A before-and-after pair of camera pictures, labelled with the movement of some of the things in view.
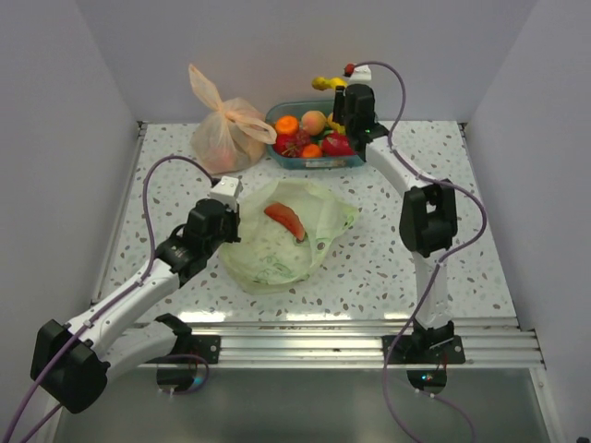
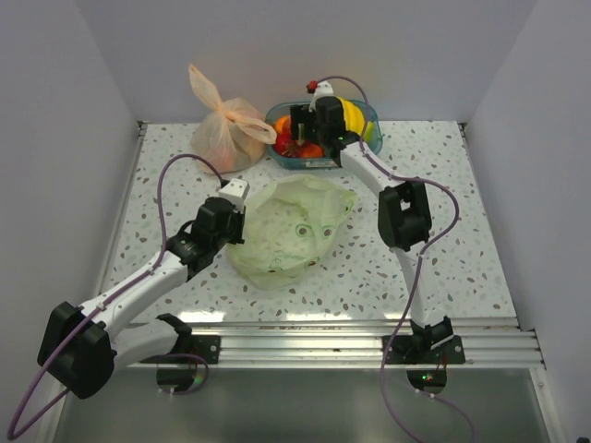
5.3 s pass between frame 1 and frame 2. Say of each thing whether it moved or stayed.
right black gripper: moved
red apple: stayed
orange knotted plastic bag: stayed
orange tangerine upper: stayed
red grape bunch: stayed
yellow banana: moved
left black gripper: stayed
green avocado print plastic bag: moved
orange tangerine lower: stayed
